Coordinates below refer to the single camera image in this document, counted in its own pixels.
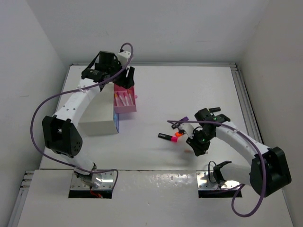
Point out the metal base plate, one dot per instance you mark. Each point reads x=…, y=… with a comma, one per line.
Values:
x=101, y=181
x=208, y=183

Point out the yellow black highlighter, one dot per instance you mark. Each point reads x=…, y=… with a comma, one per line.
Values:
x=215, y=109

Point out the white drawer cabinet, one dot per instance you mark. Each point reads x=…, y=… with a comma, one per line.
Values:
x=97, y=119

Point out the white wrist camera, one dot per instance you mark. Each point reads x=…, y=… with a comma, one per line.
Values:
x=187, y=129
x=123, y=57

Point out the blue drawer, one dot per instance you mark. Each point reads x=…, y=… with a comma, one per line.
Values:
x=116, y=121

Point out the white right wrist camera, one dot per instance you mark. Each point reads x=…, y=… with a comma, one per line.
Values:
x=187, y=129

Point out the orange capped white pen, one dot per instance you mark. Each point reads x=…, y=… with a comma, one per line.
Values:
x=130, y=98

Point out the aluminium frame rail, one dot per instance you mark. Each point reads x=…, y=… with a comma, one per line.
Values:
x=246, y=106

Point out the purple black highlighter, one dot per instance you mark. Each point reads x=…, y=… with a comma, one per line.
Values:
x=179, y=122

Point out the pink drawer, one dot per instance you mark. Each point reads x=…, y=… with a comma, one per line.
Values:
x=124, y=109

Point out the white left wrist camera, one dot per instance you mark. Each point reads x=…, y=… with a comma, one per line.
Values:
x=123, y=57

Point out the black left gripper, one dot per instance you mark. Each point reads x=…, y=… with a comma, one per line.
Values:
x=126, y=82

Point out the orange black highlighter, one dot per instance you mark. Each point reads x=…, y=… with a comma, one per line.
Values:
x=179, y=134

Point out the pink capped white pen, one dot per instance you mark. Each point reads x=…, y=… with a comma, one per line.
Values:
x=122, y=100

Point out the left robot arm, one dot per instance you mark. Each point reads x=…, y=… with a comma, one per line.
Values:
x=60, y=130

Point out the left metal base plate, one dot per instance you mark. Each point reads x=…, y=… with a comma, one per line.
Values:
x=101, y=181

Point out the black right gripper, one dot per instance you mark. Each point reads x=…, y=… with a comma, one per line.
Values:
x=199, y=149

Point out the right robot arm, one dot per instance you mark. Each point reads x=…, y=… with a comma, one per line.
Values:
x=268, y=169

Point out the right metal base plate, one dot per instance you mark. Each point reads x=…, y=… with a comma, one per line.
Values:
x=208, y=183

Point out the pink black highlighter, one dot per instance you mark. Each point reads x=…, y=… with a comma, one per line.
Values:
x=167, y=137

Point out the yellow capped white pen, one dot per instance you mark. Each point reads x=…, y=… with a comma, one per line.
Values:
x=116, y=99

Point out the purple capped white pen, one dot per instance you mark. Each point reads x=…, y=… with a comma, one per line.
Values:
x=126, y=98

